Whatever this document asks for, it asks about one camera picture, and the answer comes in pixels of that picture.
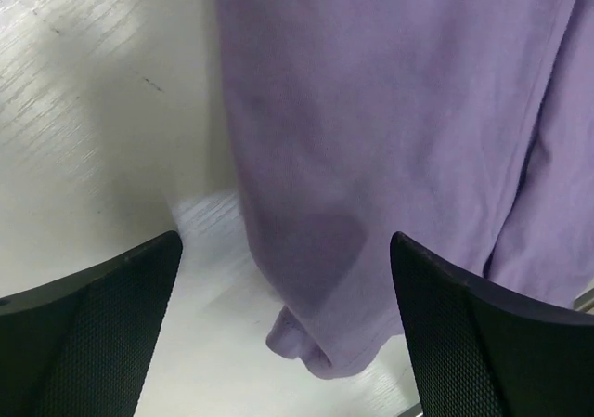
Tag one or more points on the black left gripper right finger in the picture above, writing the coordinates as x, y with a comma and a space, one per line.
478, 349

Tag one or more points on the lavender t shirt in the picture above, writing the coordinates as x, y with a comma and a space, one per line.
465, 124

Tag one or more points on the aluminium table edge rail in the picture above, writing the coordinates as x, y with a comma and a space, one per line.
584, 302

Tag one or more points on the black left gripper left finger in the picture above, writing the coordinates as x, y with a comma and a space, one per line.
82, 345

